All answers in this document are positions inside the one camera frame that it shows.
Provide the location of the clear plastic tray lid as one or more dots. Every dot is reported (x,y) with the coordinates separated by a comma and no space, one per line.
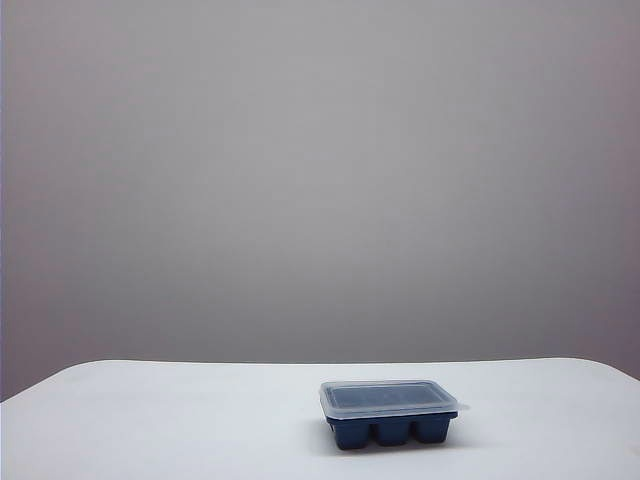
(385,400)

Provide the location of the blue ice cube tray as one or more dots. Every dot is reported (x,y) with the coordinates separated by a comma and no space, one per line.
(395,431)

